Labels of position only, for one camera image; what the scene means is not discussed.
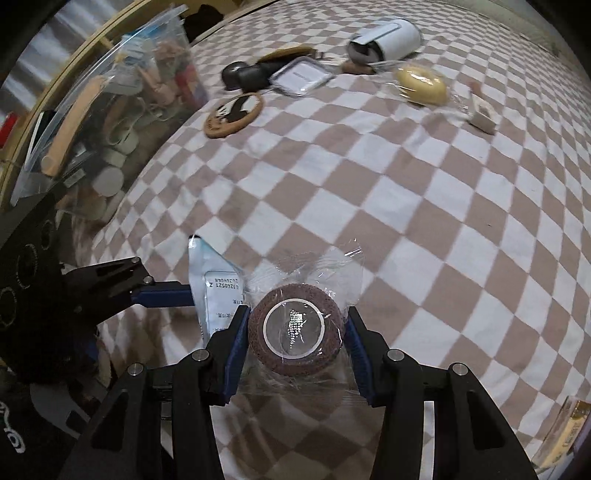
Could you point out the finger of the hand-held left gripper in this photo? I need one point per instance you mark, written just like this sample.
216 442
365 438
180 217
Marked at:
166 295

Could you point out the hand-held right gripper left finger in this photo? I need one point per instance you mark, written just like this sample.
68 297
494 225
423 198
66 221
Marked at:
234 353

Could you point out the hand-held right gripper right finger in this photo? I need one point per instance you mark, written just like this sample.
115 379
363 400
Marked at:
359 357

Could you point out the blue white sachet packet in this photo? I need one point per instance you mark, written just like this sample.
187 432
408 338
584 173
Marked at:
217 286

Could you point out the brown bandage roll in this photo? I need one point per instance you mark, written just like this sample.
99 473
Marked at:
295 332

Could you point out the clear plastic zip bag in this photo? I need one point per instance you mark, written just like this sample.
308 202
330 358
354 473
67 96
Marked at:
115 115

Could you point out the checkered bed sheet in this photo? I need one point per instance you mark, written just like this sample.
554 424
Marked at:
369 207

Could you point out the round cork coaster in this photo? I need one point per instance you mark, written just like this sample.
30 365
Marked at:
233 115

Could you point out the clear square lidded container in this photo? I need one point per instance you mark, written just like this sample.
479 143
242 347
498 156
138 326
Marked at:
300 76

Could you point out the small wrapped grey block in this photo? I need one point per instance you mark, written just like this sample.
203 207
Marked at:
482 122

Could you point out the brown leather pouch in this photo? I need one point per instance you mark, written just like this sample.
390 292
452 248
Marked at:
286 54

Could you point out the yellow wrapped soap bar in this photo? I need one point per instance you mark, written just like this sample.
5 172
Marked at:
422 85

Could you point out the white cylindrical device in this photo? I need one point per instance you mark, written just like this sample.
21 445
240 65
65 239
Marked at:
388 39

